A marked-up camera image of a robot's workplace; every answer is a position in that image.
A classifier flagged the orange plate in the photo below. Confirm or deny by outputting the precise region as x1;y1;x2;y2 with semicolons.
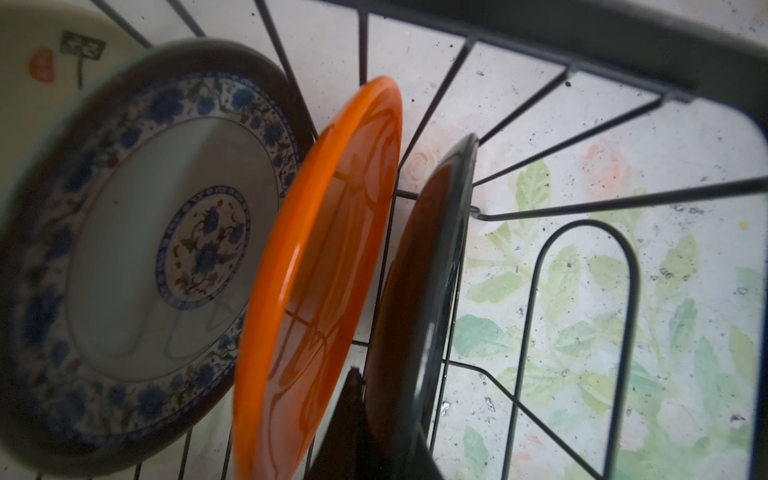
232;76;403;479

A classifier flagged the blue floral patterned plate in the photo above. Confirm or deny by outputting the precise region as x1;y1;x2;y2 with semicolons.
1;39;314;478

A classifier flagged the black wire dish rack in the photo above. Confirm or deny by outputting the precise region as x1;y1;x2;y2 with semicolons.
35;0;768;480

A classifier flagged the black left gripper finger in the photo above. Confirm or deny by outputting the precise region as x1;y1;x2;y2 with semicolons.
305;368;364;480

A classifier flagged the cream plate front row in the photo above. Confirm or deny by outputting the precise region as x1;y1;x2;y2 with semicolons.
1;1;145;199

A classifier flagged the black plate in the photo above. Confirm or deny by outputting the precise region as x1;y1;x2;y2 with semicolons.
358;134;478;479

